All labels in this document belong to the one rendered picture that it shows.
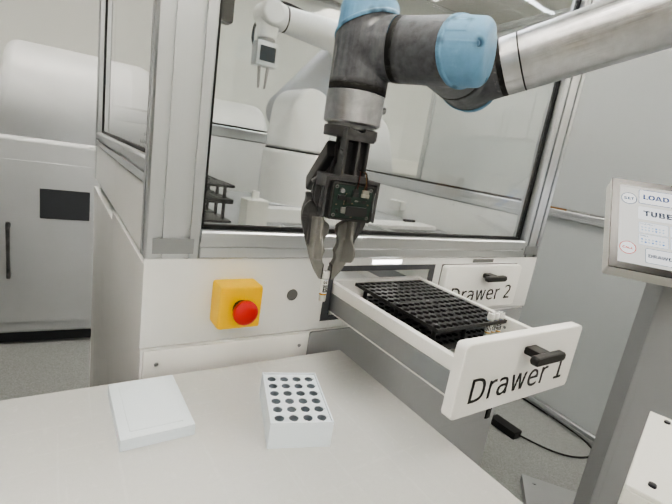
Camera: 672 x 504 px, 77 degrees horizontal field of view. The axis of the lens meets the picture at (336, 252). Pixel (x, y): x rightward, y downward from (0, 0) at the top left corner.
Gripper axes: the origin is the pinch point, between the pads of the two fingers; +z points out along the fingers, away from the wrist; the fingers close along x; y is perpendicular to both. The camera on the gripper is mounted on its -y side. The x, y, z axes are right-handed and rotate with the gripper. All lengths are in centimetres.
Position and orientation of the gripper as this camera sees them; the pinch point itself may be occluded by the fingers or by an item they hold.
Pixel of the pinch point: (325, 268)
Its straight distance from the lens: 62.1
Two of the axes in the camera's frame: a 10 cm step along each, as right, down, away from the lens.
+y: 2.4, 2.6, -9.4
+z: -1.5, 9.6, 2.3
